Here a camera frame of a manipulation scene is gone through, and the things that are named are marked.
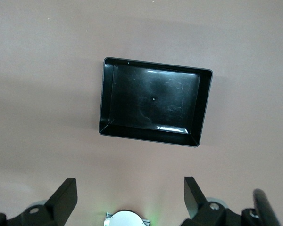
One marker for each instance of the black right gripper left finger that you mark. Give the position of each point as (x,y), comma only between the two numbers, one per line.
(61,202)

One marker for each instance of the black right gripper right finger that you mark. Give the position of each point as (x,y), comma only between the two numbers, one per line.
(193,200)

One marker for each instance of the black plastic box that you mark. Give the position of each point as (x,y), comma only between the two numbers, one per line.
(143,106)

